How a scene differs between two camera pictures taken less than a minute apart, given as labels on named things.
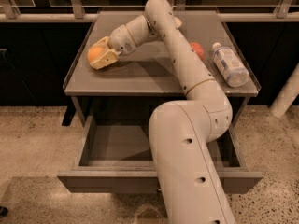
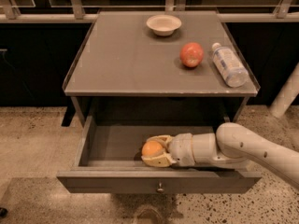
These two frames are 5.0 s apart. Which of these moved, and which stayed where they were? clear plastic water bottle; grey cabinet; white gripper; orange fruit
Moved: white gripper; orange fruit
Stayed: grey cabinet; clear plastic water bottle
